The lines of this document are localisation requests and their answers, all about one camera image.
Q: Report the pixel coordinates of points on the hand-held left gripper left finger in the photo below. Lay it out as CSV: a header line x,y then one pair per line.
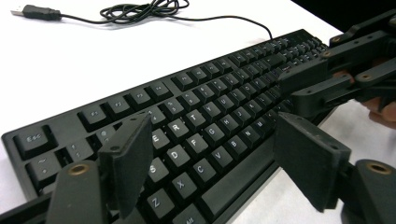
x,y
127,161

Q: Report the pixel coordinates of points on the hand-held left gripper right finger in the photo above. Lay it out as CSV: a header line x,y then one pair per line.
x,y
311,161

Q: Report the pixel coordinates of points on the black computer keyboard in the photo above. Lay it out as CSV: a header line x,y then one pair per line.
x,y
227,193

